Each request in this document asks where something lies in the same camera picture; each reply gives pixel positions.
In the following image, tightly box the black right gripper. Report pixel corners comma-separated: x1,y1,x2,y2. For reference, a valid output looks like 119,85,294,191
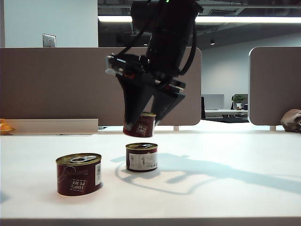
110,53,187,130

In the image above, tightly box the dark red tin can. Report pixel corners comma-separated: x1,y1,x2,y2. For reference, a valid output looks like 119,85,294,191
55,153,103,197
122,112,157,138
125,142,158,173

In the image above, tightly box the grey background monitor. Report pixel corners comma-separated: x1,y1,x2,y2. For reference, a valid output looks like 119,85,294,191
203,94,225,111

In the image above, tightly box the white background desk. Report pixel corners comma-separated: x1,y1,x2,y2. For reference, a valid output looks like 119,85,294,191
204,109,249,119

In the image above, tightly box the green potted plant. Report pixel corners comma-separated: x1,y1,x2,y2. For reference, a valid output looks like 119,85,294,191
232,94,248,111

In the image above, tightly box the ceiling light strip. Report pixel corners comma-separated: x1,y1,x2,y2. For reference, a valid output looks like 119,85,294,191
98,15,301,24

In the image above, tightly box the brown crumpled cloth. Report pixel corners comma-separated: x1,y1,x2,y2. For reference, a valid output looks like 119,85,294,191
280,108,301,133

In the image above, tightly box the orange plastic bowl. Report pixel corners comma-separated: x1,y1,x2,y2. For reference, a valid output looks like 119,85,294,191
0,119,15,132

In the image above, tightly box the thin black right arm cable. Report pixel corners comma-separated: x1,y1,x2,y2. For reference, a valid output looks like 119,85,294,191
114,4,165,59

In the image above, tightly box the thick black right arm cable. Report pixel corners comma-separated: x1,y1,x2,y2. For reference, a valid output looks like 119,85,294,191
179,14,198,76

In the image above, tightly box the grey wall switch plate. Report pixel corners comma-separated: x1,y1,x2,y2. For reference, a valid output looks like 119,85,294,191
42,33,57,48

